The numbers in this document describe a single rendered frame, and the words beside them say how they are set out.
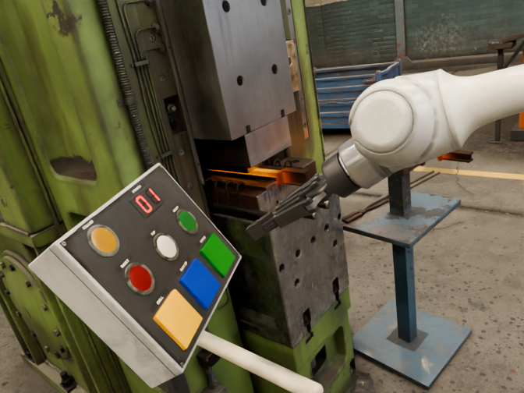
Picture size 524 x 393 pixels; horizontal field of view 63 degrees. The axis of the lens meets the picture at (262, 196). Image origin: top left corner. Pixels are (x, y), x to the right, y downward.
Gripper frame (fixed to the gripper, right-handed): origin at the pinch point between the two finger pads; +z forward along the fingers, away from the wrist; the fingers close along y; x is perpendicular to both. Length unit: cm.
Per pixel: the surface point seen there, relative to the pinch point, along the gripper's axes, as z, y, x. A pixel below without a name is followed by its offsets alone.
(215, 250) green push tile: 12.5, -0.3, 1.2
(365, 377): 45, 64, -97
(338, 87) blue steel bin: 44, 421, -31
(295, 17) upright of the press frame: -14, 89, 32
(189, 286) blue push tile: 12.5, -13.3, 1.7
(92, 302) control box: 16.5, -27.0, 12.1
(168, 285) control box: 13.3, -16.1, 4.9
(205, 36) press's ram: -4.0, 31.4, 38.5
